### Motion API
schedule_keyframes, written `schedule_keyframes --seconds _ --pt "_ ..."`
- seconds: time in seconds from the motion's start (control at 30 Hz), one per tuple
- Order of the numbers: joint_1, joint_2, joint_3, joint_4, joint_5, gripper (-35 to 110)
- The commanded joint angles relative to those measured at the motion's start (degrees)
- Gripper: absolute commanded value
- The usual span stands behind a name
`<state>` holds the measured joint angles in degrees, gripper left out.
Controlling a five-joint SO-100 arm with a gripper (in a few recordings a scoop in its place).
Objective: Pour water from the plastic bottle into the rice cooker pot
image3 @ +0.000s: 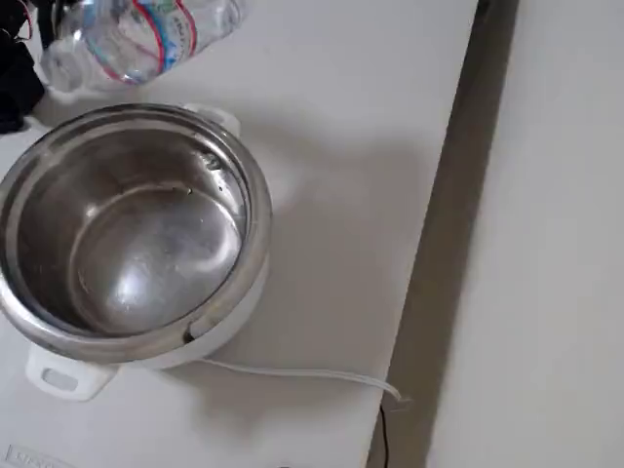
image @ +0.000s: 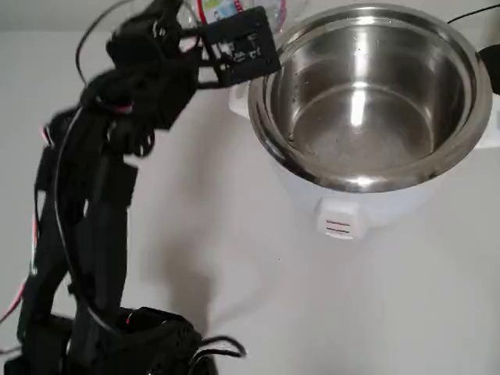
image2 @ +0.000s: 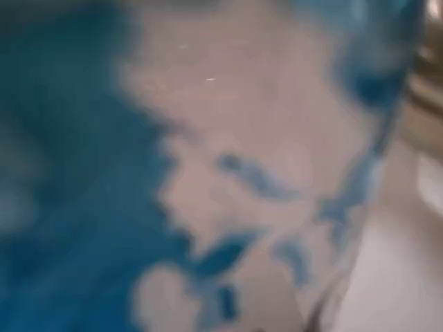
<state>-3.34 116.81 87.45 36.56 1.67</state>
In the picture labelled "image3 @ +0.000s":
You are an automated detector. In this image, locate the white rice cooker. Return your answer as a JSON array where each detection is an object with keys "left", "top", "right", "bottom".
[{"left": 0, "top": 100, "right": 273, "bottom": 404}]

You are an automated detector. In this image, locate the thin black cable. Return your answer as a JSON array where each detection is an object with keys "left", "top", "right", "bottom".
[{"left": 378, "top": 403, "right": 392, "bottom": 468}]

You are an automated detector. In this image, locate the clear plastic water bottle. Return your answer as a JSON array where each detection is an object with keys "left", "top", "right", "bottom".
[{"left": 39, "top": 0, "right": 250, "bottom": 94}]

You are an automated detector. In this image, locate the steel inner pot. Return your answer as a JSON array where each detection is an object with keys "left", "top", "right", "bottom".
[{"left": 0, "top": 102, "right": 273, "bottom": 365}]

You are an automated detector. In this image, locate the white power cord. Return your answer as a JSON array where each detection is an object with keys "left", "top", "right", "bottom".
[{"left": 193, "top": 357, "right": 413, "bottom": 406}]

